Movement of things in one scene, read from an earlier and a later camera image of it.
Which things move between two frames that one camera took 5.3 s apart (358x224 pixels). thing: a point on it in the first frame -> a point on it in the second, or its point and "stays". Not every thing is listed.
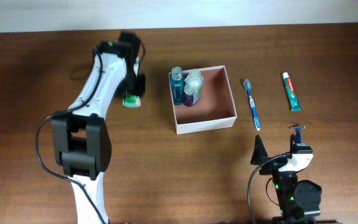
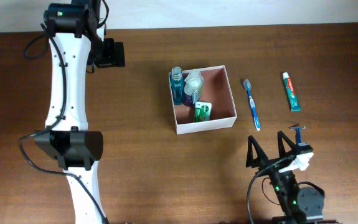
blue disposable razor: x=299 y=132 stays
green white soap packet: x=132 y=101 -> x=202 y=111
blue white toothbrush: x=248 y=85 stays
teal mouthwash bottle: x=177 y=82 stays
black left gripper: x=141 y=88 -> x=114 y=57
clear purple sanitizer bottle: x=193 y=88 stays
